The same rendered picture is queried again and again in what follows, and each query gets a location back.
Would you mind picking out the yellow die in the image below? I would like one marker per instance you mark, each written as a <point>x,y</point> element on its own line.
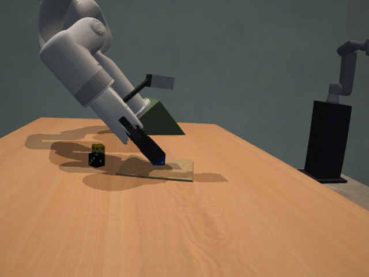
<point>98,148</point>

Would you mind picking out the tan textured mat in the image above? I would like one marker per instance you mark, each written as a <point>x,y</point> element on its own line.
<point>173,170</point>

